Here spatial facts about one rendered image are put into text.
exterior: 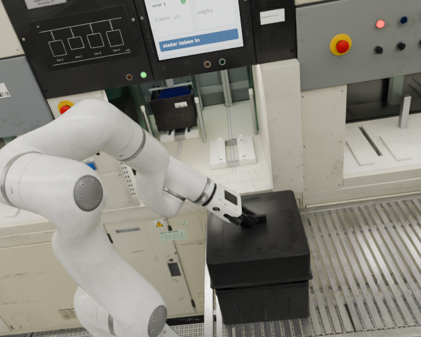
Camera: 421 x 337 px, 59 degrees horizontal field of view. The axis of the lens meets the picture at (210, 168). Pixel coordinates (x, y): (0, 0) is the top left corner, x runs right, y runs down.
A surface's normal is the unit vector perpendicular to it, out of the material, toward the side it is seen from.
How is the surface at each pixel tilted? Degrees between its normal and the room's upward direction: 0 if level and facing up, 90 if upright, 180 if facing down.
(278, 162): 90
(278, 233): 0
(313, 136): 90
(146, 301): 62
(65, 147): 100
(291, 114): 90
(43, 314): 90
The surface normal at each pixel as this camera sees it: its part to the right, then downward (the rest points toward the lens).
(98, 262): 0.72, 0.30
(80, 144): 0.31, 0.66
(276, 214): -0.16, -0.81
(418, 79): 0.00, 0.57
